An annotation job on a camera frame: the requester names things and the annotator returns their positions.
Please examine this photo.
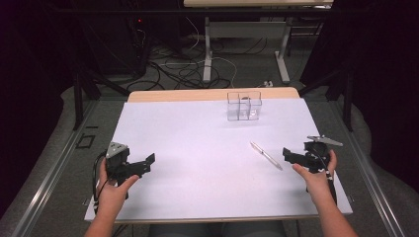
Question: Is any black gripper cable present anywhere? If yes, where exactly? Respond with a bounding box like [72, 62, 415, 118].
[92, 150, 111, 215]
[323, 167, 339, 205]

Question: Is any person's left hand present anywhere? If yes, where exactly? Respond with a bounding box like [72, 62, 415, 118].
[96, 157, 140, 213]

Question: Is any silver pen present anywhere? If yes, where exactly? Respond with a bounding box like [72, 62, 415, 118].
[249, 141, 284, 172]

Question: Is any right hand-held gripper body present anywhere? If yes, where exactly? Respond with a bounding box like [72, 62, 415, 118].
[292, 134, 344, 175]

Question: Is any black metal stand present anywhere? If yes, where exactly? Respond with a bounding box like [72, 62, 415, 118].
[297, 62, 355, 132]
[72, 19, 131, 131]

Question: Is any tangle of black floor cables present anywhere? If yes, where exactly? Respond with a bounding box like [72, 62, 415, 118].
[126, 36, 269, 92]

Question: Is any white floor cable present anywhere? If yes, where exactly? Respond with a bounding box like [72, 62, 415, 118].
[184, 16, 239, 89]

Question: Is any white table mat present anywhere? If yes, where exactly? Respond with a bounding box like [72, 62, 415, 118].
[84, 97, 354, 222]

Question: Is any person's right hand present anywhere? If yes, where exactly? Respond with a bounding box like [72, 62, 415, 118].
[292, 149, 338, 200]

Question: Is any white desk with metal legs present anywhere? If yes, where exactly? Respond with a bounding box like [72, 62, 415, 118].
[183, 0, 335, 85]

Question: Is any clear acrylic organizer box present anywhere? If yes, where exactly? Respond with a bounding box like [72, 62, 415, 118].
[226, 90, 264, 122]

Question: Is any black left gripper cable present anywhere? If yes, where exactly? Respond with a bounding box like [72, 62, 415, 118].
[92, 150, 111, 215]

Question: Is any black computer tower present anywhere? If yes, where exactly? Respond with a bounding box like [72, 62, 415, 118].
[128, 15, 150, 77]

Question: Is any aluminium floor rail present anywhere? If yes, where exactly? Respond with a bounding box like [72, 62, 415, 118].
[10, 98, 100, 237]
[330, 98, 407, 237]

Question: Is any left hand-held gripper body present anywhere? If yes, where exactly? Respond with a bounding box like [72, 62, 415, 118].
[105, 141, 147, 200]

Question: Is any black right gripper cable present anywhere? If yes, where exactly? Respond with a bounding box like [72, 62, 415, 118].
[323, 167, 339, 205]

